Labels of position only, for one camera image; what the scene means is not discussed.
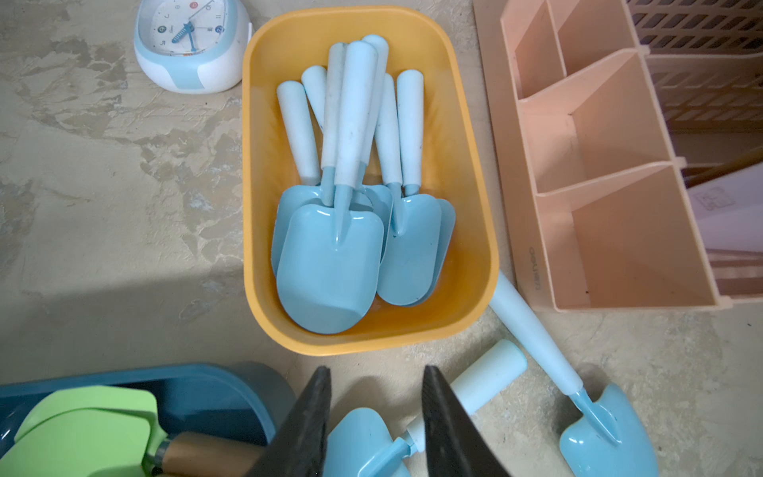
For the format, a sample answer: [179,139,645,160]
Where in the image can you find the yellow storage box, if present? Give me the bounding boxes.
[242,5,500,357]

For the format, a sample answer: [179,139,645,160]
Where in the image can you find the dark teal storage box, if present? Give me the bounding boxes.
[1,362,296,453]

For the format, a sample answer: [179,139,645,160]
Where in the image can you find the blue shovel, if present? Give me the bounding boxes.
[397,70,456,305]
[271,81,321,273]
[490,273,659,476]
[358,35,393,238]
[323,340,528,476]
[276,41,385,335]
[301,65,327,129]
[375,75,441,306]

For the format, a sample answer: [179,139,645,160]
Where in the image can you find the pink plastic file organizer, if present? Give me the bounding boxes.
[474,1,762,312]

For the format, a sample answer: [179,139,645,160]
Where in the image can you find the green shovel wooden handle hidden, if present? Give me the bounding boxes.
[1,386,264,476]

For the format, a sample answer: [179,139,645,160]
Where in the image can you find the blue shovel diagonal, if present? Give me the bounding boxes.
[321,43,348,207]

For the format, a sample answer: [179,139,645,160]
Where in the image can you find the small white alarm clock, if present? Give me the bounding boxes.
[134,0,254,95]

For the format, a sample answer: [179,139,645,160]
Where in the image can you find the pink file folder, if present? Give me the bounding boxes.
[687,163,762,279]

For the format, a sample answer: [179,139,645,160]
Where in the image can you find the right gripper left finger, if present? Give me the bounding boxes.
[246,366,332,476]

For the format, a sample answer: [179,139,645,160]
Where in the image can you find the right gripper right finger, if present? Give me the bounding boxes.
[421,365,511,477]

